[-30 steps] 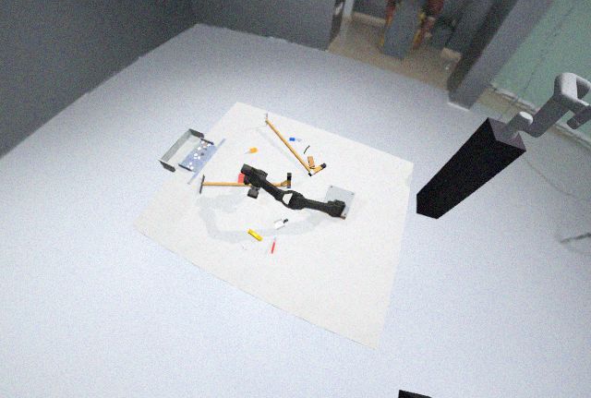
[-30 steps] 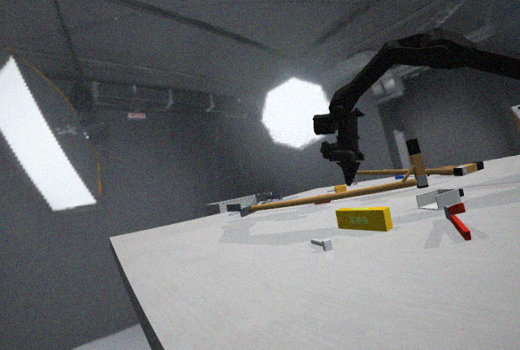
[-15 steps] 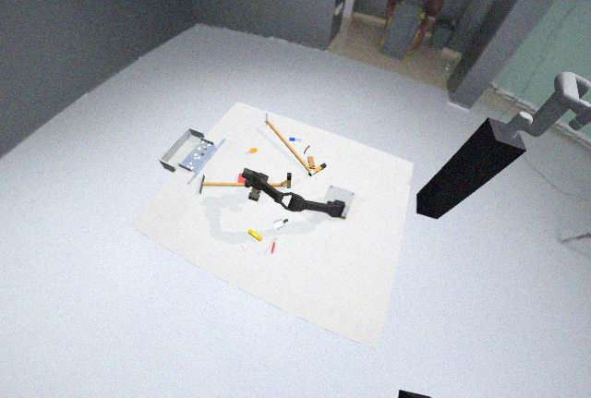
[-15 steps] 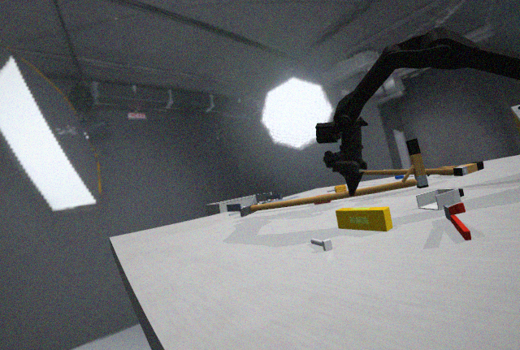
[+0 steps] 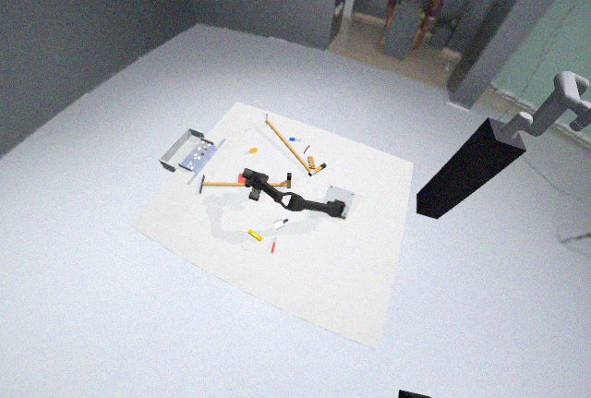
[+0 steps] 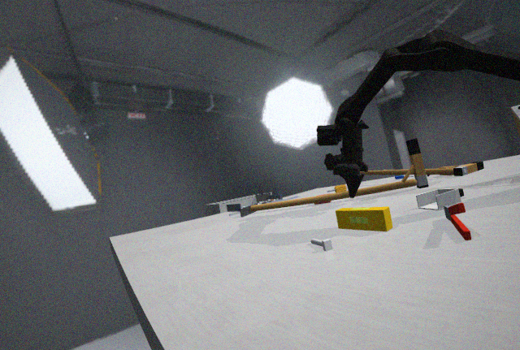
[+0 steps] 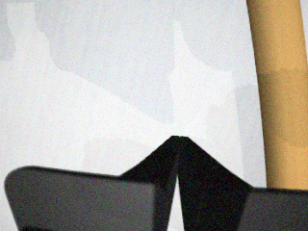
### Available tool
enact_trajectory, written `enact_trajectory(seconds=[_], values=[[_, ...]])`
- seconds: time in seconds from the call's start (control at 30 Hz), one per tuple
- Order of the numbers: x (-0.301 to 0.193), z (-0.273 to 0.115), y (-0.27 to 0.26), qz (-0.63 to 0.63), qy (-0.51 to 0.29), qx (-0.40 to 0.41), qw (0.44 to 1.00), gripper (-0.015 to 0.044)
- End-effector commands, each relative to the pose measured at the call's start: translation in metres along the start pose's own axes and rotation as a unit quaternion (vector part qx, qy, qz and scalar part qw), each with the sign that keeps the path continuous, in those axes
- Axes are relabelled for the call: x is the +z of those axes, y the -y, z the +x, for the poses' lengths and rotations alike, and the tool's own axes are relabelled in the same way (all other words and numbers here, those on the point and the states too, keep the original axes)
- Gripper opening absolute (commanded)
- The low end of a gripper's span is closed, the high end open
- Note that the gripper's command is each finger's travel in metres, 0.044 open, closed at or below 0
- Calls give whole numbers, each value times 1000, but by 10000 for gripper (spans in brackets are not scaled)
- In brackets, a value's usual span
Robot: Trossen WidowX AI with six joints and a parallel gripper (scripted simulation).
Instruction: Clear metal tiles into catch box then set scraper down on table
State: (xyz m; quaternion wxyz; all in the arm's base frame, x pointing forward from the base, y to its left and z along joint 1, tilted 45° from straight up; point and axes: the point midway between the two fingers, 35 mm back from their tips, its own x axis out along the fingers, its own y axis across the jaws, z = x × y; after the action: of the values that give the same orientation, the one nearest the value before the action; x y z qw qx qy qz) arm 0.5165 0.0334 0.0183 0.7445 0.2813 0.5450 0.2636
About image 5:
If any long tan scraper with black blade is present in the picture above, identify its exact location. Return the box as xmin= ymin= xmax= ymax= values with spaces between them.
xmin=199 ymin=173 xmax=292 ymax=194

